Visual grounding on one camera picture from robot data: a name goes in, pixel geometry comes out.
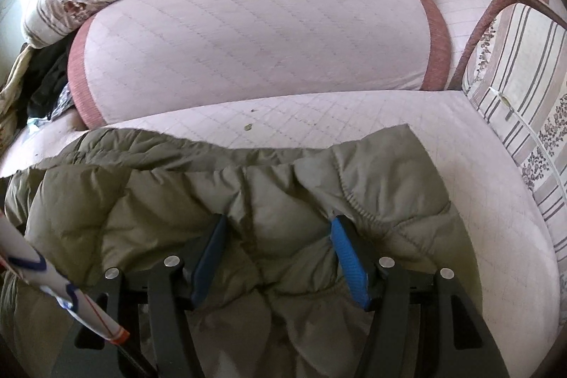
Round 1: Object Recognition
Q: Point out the black clothes pile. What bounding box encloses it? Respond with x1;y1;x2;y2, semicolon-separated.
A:
27;41;74;117

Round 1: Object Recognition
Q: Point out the white printed cable sleeve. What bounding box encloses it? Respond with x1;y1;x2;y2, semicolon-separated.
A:
0;212;131;345

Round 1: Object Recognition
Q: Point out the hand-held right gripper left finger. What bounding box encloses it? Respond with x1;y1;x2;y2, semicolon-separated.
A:
51;213;229;378

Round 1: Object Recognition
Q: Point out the olive quilted puffer jacket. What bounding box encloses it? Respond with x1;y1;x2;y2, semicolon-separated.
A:
0;123;477;378

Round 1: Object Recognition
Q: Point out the brown patterned blanket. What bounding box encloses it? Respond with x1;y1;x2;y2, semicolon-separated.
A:
0;44;36;135

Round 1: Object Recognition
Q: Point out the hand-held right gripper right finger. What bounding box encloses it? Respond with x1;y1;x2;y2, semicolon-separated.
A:
330;215;510;378

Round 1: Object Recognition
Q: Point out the striped floral pillow right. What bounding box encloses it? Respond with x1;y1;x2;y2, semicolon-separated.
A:
461;1;567;246

